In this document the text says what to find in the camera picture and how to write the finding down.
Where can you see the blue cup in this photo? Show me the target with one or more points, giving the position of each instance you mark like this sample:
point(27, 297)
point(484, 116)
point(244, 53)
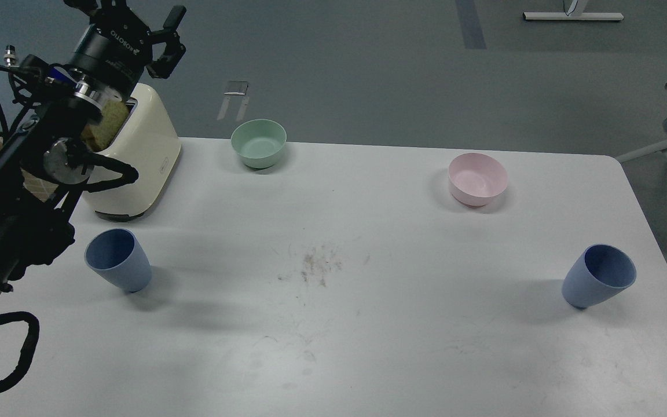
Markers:
point(118, 257)
point(601, 272)

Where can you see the mint green bowl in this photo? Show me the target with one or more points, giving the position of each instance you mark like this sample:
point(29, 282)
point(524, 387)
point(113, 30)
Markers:
point(259, 143)

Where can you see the pink bowl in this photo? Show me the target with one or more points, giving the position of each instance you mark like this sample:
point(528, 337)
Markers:
point(476, 179)

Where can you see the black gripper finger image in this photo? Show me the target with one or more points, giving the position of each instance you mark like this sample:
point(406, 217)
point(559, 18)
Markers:
point(174, 50)
point(88, 6)

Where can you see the cream white toaster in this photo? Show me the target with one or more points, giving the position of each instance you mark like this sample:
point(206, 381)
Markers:
point(148, 142)

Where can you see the toasted bread slice front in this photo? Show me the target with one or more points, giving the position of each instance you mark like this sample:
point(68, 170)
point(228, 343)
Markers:
point(99, 136)

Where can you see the black Robotiq gripper body image left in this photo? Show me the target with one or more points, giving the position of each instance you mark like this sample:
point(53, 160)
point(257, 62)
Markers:
point(116, 48)

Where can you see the white stand base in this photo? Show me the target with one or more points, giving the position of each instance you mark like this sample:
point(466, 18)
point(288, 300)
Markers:
point(561, 16)

